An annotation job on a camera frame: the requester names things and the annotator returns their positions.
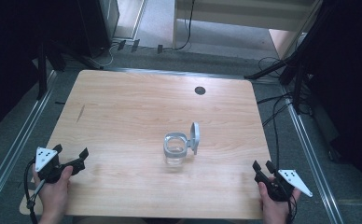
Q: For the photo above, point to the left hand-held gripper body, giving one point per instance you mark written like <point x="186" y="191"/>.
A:
<point x="45" y="157"/>

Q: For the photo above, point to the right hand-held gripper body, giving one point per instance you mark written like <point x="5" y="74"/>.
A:
<point x="289" y="182"/>

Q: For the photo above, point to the person's right hand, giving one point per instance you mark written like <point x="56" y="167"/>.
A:
<point x="275" y="211"/>

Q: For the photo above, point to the person's left hand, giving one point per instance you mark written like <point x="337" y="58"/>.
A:
<point x="54" y="194"/>

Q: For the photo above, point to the black metal stand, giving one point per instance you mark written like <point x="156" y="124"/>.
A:
<point x="42" y="71"/>

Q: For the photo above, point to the clear glass jar grey lid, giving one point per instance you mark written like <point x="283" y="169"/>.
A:
<point x="178" y="146"/>

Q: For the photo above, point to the dark round table grommet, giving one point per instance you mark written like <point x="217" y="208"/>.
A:
<point x="200" y="90"/>

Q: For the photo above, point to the black tripod stand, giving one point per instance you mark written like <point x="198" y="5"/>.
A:
<point x="289" y="63"/>

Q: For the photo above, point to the dark curtain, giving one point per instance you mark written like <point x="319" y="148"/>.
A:
<point x="350" y="77"/>
<point x="8" y="56"/>

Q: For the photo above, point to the black cabinet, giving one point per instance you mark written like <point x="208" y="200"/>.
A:
<point x="98" y="25"/>

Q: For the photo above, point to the metal floor rail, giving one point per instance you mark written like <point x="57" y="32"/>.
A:
<point x="313" y="155"/>
<point x="17" y="143"/>

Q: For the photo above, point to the white furniture frame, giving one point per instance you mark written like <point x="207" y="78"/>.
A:
<point x="244" y="14"/>

